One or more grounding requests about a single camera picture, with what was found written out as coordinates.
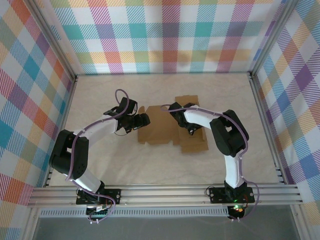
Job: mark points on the brown cardboard box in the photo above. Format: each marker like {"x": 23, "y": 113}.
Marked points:
{"x": 160, "y": 127}

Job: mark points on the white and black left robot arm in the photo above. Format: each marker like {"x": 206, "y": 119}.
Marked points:
{"x": 100, "y": 127}

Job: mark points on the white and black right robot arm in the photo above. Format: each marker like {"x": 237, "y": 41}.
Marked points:
{"x": 200, "y": 120}

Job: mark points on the controller board with green light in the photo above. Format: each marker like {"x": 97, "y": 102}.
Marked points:
{"x": 237, "y": 210}

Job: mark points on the controller board with white connector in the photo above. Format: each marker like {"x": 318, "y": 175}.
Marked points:
{"x": 98, "y": 211}

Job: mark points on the aluminium side rail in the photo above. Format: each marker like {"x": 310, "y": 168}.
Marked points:
{"x": 265, "y": 125}
{"x": 68, "y": 105}

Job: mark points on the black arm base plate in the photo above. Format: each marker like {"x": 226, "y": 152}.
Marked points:
{"x": 113, "y": 196}
{"x": 217, "y": 195}

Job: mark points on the aluminium mounting rail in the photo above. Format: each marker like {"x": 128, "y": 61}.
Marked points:
{"x": 162, "y": 195}

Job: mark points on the aluminium frame post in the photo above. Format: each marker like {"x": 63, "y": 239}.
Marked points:
{"x": 271, "y": 37}
{"x": 56, "y": 45}

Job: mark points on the aluminium frame leg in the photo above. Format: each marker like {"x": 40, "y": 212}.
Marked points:
{"x": 301, "y": 225}
{"x": 30, "y": 225}

